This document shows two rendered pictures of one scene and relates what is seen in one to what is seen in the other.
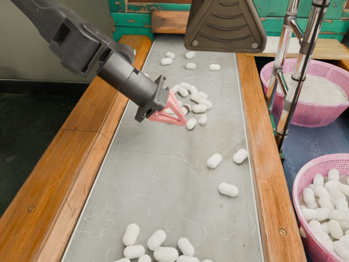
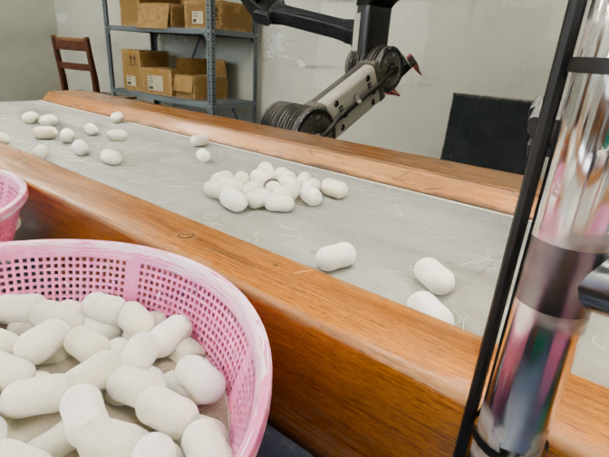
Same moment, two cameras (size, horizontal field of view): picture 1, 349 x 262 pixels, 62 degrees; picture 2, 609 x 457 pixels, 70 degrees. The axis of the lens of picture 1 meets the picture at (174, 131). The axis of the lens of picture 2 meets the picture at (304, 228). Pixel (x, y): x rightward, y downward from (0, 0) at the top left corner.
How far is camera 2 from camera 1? 0.66 m
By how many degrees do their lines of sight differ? 98
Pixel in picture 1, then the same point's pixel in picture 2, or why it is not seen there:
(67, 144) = not seen: hidden behind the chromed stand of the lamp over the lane
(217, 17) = not seen: outside the picture
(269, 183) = (287, 275)
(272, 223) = (210, 235)
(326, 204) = (134, 366)
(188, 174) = (419, 255)
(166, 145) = not seen: hidden behind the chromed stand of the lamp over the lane
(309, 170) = (252, 389)
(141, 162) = (479, 232)
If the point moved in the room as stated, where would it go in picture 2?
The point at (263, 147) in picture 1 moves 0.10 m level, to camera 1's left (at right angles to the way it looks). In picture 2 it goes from (428, 337) to (470, 268)
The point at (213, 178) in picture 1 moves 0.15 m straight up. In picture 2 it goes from (387, 270) to (416, 72)
